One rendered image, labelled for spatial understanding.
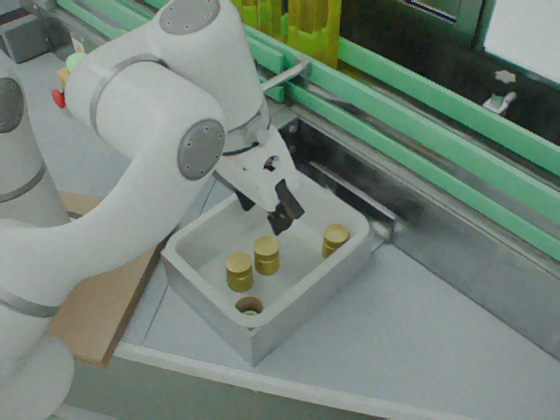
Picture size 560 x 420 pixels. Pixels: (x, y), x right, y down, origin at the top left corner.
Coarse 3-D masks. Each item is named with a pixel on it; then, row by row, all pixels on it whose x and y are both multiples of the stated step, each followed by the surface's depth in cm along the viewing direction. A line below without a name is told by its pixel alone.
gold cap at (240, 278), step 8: (232, 256) 69; (240, 256) 69; (248, 256) 69; (232, 264) 68; (240, 264) 68; (248, 264) 68; (232, 272) 67; (240, 272) 67; (248, 272) 68; (232, 280) 69; (240, 280) 68; (248, 280) 69; (232, 288) 70; (240, 288) 69; (248, 288) 70
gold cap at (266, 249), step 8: (256, 240) 70; (264, 240) 70; (272, 240) 70; (256, 248) 69; (264, 248) 69; (272, 248) 69; (256, 256) 70; (264, 256) 69; (272, 256) 69; (256, 264) 71; (264, 264) 70; (272, 264) 70; (264, 272) 71; (272, 272) 72
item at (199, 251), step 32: (320, 192) 73; (192, 224) 69; (224, 224) 72; (256, 224) 78; (320, 224) 76; (352, 224) 71; (192, 256) 71; (224, 256) 74; (288, 256) 74; (320, 256) 74; (224, 288) 70; (256, 288) 70; (288, 288) 70; (256, 320) 59
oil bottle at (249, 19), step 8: (240, 0) 78; (248, 0) 76; (256, 0) 76; (240, 8) 79; (248, 8) 77; (256, 8) 77; (240, 16) 80; (248, 16) 78; (256, 16) 78; (248, 24) 80; (256, 24) 79
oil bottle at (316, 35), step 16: (288, 0) 71; (304, 0) 69; (320, 0) 68; (336, 0) 70; (288, 16) 73; (304, 16) 70; (320, 16) 69; (336, 16) 72; (288, 32) 75; (304, 32) 72; (320, 32) 71; (336, 32) 74; (304, 48) 74; (320, 48) 73; (336, 48) 76; (336, 64) 78
